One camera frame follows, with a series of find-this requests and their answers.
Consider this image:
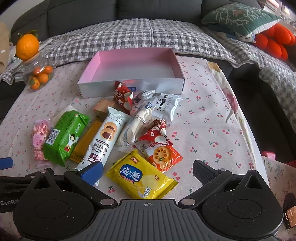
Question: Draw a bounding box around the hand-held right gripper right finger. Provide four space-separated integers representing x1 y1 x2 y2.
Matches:
179 159 275 207

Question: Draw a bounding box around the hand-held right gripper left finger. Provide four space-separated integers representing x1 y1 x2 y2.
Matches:
23 161 116 207

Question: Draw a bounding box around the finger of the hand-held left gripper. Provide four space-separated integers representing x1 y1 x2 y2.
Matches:
0 157 14 171
0 175 36 186

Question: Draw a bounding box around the gold bar packet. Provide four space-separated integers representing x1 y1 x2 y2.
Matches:
69 117 103 164

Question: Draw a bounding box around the long white cookie packet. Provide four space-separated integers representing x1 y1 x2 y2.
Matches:
76 107 131 172

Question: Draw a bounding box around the orange white biscuit packet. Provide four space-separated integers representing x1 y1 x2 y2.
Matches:
134 139 183 173

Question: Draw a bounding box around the pink candy packet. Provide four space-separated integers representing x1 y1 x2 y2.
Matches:
32 119 52 163

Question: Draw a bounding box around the yellow chip packet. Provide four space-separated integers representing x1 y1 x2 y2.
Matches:
106 149 178 200

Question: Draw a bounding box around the green biscuit packet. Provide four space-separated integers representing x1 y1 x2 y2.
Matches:
43 110 91 167

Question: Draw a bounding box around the red snack packet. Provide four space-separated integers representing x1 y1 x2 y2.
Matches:
113 81 134 115
139 118 174 147

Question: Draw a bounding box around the clear wafer packet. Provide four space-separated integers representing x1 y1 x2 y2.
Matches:
93 98 116 120

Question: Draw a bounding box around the clear white stick packet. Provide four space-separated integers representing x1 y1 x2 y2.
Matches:
115 101 160 153

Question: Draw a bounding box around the white packet with face print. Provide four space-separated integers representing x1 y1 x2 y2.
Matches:
148 93 183 127

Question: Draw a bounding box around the small blue silver packet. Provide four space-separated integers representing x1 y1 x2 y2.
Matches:
133 90 160 109

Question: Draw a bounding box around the pink cardboard box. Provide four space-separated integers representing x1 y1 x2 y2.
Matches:
77 47 185 98

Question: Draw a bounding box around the cherry print tablecloth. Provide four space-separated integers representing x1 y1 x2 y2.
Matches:
0 54 271 202

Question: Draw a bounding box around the beige floral cloth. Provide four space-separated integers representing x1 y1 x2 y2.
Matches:
207 61 270 181

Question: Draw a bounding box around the pale floral fabric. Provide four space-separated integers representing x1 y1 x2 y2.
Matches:
262 156 296 241

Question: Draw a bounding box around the silver ribbon bow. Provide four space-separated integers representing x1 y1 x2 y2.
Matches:
9 62 26 82

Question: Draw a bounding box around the pile of small mandarins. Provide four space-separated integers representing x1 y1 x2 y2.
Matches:
28 65 54 91

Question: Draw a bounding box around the black smartphone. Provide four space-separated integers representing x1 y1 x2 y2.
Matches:
283 193 296 230

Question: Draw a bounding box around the wooden jar lid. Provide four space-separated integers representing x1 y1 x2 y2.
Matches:
21 52 41 65

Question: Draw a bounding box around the glass jar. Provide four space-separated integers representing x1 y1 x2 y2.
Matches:
15 51 56 93

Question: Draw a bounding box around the large orange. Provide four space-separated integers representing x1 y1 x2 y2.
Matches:
15 30 40 61

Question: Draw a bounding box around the small plush doll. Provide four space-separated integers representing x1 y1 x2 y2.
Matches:
235 31 256 43

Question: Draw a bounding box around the grey checkered blanket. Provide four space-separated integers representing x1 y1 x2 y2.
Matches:
0 18 296 121

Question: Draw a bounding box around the orange plush toy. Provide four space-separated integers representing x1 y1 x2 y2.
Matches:
253 23 296 61

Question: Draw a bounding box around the green patterned pillow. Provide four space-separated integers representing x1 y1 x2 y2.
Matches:
201 3 282 36

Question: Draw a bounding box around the dark grey sofa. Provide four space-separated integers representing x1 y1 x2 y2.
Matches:
10 0 296 77

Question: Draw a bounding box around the stack of books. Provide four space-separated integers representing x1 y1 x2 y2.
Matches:
261 0 288 18

